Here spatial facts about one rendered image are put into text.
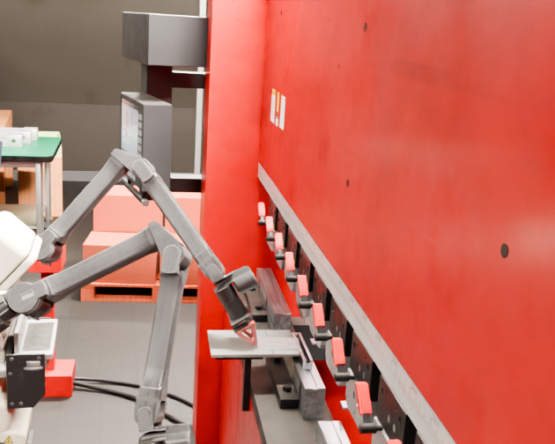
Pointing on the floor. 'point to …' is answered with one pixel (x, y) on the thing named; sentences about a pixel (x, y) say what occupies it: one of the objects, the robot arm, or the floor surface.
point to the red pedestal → (63, 383)
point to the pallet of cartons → (151, 275)
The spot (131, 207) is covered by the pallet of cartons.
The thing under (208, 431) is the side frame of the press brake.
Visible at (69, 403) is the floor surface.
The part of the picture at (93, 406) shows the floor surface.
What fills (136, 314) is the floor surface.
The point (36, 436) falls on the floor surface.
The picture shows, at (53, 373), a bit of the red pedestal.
